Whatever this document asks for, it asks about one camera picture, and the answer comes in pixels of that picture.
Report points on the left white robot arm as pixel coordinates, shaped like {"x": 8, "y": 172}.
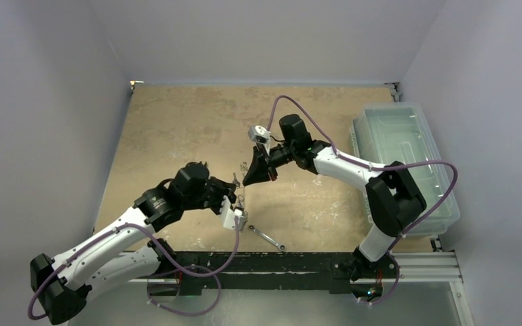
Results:
{"x": 128, "y": 249}

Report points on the clear plastic storage bin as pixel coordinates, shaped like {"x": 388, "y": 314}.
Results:
{"x": 387, "y": 132}

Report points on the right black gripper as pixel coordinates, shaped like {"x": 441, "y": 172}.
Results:
{"x": 265, "y": 161}

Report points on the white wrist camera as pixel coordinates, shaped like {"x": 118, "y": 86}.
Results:
{"x": 261, "y": 137}
{"x": 231, "y": 218}

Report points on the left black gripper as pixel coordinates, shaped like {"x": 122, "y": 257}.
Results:
{"x": 223, "y": 188}

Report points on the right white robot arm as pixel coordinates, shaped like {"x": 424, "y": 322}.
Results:
{"x": 395, "y": 200}

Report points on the aluminium frame rail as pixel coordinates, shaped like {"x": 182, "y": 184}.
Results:
{"x": 428, "y": 290}

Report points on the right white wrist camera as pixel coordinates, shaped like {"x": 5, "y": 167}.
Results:
{"x": 261, "y": 137}

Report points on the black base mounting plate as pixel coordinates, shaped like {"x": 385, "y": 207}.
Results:
{"x": 335, "y": 272}

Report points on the silver ratchet wrench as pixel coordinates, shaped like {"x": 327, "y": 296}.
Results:
{"x": 281, "y": 247}

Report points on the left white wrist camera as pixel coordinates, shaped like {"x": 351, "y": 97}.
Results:
{"x": 231, "y": 218}

